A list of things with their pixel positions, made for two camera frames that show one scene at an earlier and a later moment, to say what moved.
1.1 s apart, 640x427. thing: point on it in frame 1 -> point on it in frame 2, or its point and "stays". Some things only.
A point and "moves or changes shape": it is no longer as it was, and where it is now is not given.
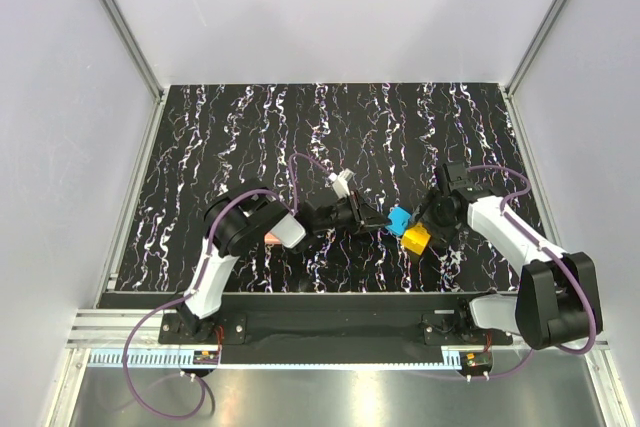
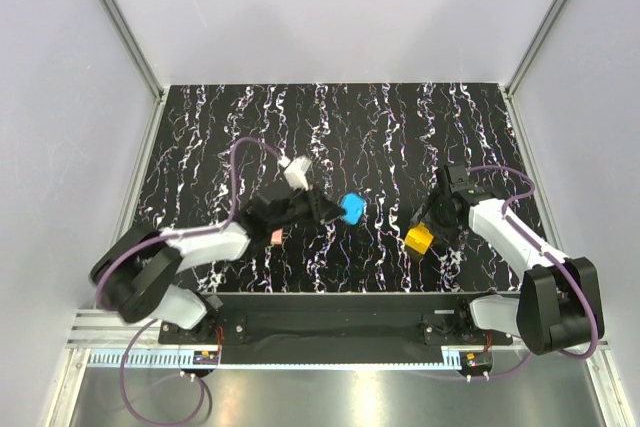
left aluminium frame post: [126, 36] stays
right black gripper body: [434, 213] stays
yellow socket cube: [415, 238] stays
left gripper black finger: [371, 219] -> [329, 211]
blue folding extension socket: [399, 217] moves or changes shape
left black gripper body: [347, 212] -> [306, 207]
